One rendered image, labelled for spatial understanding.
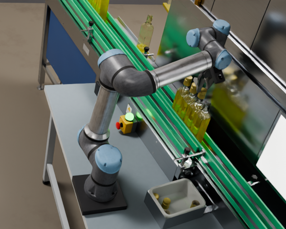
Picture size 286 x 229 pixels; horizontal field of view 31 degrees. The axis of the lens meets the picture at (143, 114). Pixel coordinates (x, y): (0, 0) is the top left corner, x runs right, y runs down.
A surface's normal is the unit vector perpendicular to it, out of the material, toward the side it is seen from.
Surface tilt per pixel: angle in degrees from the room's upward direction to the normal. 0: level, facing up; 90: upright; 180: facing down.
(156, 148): 90
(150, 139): 90
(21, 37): 0
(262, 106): 90
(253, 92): 90
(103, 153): 9
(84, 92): 0
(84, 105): 0
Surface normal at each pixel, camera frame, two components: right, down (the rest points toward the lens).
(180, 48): -0.86, 0.18
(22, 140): 0.20, -0.74
